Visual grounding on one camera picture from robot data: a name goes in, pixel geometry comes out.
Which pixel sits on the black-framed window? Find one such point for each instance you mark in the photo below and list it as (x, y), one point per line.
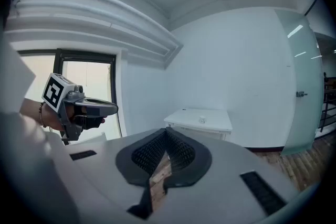
(59, 63)

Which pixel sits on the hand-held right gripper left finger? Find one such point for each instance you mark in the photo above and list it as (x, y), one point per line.
(128, 165)

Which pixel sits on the person's left forearm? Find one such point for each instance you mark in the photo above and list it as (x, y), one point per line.
(31, 110)

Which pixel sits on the black railing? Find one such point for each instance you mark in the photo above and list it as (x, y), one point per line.
(326, 110)

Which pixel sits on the white table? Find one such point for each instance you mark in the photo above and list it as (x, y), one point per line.
(189, 119)

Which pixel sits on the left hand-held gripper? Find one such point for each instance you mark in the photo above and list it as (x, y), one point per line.
(53, 91)

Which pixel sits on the person's left hand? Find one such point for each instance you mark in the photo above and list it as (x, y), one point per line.
(102, 121)

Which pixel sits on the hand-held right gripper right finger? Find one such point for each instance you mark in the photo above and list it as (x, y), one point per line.
(199, 162)

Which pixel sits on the frosted glass door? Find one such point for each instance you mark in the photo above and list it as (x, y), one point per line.
(302, 73)

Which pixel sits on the small white object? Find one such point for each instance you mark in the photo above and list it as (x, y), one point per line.
(202, 119)

